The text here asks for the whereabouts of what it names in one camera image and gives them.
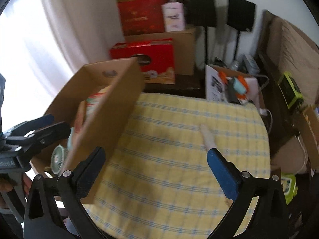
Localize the person's left hand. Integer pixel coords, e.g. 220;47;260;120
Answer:
0;177;16;208

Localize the brown cardboard box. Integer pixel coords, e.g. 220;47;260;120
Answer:
30;57;145;205

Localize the teal plastic tool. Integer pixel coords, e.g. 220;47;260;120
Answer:
233;78;246;94

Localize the grey plastic case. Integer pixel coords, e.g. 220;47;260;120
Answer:
243;54;260;74

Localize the printed paper hand fan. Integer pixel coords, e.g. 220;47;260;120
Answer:
86;85;112;127

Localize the black speaker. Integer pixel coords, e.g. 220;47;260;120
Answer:
188;0;217;27
225;0;257;32

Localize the mint green handheld fan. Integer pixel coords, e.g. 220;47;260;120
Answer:
51;127;75;175

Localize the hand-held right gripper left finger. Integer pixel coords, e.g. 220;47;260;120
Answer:
24;146;106;239

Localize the red gift box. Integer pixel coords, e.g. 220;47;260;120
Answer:
110;38;176;84

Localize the large closed cardboard box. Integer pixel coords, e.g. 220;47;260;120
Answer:
125;27;196;76

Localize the white curtain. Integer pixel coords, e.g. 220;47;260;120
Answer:
0;0;120;130

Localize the red gift bag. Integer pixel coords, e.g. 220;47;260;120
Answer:
118;0;167;36

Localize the yellow checked tablecloth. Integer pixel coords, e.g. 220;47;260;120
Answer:
82;92;272;239

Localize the narrow cardboard box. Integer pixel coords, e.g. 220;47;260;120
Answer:
300;105;319;157

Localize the cardboard box of tools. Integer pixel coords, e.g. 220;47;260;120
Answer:
205;65;265;105

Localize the large brown sofa cushion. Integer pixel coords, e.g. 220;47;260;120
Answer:
270;17;319;105

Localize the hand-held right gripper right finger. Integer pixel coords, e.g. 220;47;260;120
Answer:
207;148;296;239

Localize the green plastic lunchbox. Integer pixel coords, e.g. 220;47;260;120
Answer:
280;174;298;204

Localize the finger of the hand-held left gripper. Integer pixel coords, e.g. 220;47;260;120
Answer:
5;115;54;140
6;122;71;155

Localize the orange black tool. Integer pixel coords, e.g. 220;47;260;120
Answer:
219;72;250;97

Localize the white charging cable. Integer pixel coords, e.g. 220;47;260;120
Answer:
287;137;309;174

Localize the brown sofa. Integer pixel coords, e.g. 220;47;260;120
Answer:
258;10;319;175

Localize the pale pink stick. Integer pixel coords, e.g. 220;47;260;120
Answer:
201;124;217;152

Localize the green black power station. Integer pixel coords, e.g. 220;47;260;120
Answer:
278;71;304;110

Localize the white printed sheet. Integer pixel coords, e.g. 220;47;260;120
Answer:
206;66;225;102

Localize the white pink tissue pack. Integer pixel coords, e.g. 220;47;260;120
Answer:
161;2;186;32

